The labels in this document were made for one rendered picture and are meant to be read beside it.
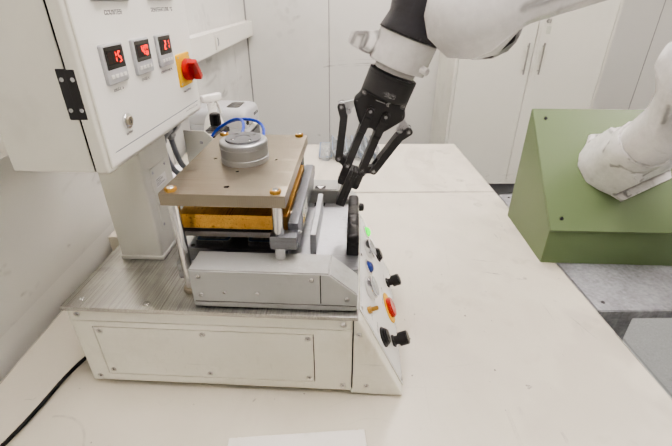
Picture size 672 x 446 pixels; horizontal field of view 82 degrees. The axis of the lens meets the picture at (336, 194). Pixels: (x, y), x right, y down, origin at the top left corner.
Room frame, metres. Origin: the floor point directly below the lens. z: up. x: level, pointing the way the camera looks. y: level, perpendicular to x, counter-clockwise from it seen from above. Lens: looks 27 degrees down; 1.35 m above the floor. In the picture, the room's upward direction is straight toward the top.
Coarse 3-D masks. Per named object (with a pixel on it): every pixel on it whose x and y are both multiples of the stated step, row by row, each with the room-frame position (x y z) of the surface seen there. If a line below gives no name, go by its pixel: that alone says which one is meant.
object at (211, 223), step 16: (192, 208) 0.54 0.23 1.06; (208, 208) 0.54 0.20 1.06; (224, 208) 0.54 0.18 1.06; (240, 208) 0.54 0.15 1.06; (256, 208) 0.54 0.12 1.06; (288, 208) 0.54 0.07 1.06; (192, 224) 0.52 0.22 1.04; (208, 224) 0.52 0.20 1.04; (224, 224) 0.51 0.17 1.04; (240, 224) 0.51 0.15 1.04; (256, 224) 0.51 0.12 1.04; (272, 224) 0.51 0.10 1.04
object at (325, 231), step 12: (312, 204) 0.71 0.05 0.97; (312, 216) 0.66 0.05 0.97; (324, 216) 0.66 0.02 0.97; (336, 216) 0.66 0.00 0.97; (312, 228) 0.55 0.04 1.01; (324, 228) 0.62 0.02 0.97; (336, 228) 0.62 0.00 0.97; (312, 240) 0.54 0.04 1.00; (324, 240) 0.58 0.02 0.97; (336, 240) 0.58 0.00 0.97; (300, 252) 0.54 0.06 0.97; (312, 252) 0.54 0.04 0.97; (324, 252) 0.54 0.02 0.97; (336, 252) 0.54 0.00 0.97; (180, 264) 0.51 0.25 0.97; (348, 264) 0.51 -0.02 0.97; (180, 276) 0.51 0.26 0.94
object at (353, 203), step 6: (354, 198) 0.66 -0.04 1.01; (348, 204) 0.65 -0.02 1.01; (354, 204) 0.64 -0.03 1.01; (348, 210) 0.62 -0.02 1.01; (354, 210) 0.62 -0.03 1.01; (348, 216) 0.60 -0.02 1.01; (354, 216) 0.59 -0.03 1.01; (348, 222) 0.58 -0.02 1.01; (354, 222) 0.57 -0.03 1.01; (348, 228) 0.56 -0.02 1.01; (354, 228) 0.55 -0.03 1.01; (348, 234) 0.54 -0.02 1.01; (354, 234) 0.54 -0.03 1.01; (348, 240) 0.53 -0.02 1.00; (354, 240) 0.53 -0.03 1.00; (348, 246) 0.53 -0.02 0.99; (354, 246) 0.53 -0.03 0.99; (348, 252) 0.53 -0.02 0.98; (354, 252) 0.53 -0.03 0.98
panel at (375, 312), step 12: (360, 216) 0.75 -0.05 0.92; (360, 228) 0.70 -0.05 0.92; (360, 240) 0.65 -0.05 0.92; (372, 240) 0.75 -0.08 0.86; (360, 252) 0.61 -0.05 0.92; (360, 264) 0.57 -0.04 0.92; (384, 264) 0.75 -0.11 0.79; (360, 276) 0.54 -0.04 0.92; (384, 276) 0.69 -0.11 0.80; (360, 288) 0.51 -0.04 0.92; (384, 288) 0.64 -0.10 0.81; (360, 300) 0.48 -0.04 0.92; (372, 300) 0.53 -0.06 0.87; (384, 300) 0.60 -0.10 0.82; (372, 312) 0.48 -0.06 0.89; (384, 312) 0.56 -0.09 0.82; (372, 324) 0.47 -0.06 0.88; (384, 324) 0.53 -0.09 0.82; (384, 348) 0.46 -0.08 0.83; (396, 348) 0.52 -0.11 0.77; (396, 360) 0.49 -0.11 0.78; (396, 372) 0.46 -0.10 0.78
